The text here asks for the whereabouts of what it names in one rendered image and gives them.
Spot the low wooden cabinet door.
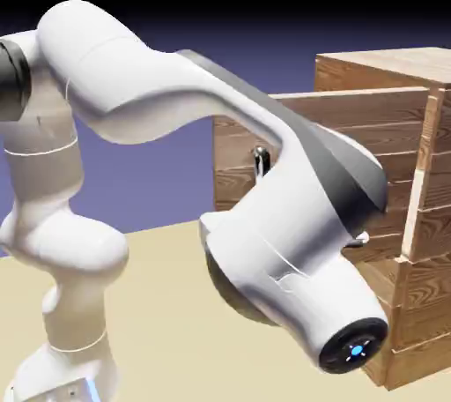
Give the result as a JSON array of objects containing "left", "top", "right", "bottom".
[{"left": 383, "top": 252, "right": 451, "bottom": 391}]

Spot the light wooden cabinet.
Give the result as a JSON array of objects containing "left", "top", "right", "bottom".
[{"left": 312, "top": 45, "right": 451, "bottom": 391}]

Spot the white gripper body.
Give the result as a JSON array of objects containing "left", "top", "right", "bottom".
[{"left": 348, "top": 231, "right": 371, "bottom": 247}]

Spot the wooden plank cabinet door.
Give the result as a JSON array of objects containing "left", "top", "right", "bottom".
[{"left": 212, "top": 86, "right": 439, "bottom": 269}]

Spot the curved metal door handle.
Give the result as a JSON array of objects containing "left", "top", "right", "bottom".
[{"left": 252, "top": 145, "right": 271, "bottom": 177}]

